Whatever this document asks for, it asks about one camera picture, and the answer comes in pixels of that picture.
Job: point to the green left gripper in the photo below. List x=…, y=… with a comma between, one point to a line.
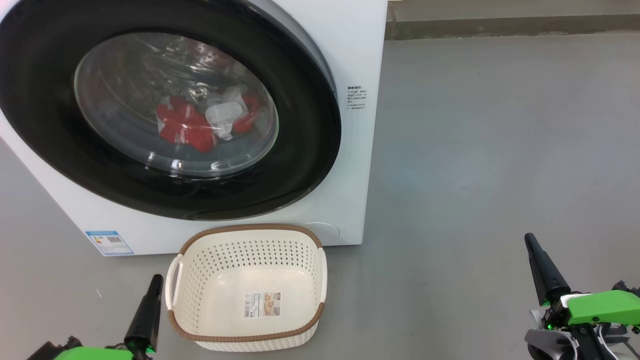
x=100, y=354

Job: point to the red garment with white trim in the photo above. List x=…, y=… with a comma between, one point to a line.
x=187, y=127

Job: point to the blue energy label sticker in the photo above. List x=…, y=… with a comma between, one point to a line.
x=110, y=243

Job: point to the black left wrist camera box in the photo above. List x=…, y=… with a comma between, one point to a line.
x=52, y=350

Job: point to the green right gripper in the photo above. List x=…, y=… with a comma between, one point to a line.
x=600, y=307

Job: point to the round drain filter cover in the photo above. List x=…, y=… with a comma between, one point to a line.
x=327, y=231

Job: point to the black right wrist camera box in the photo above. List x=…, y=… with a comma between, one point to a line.
x=627, y=287

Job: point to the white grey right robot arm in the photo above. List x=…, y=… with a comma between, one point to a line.
x=545, y=345

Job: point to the white front-load washing machine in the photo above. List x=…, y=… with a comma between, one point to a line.
x=345, y=45

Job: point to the cream perforated basket brown rim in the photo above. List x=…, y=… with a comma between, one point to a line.
x=250, y=337

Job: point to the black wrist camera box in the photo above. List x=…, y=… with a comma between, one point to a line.
x=52, y=350
x=627, y=287

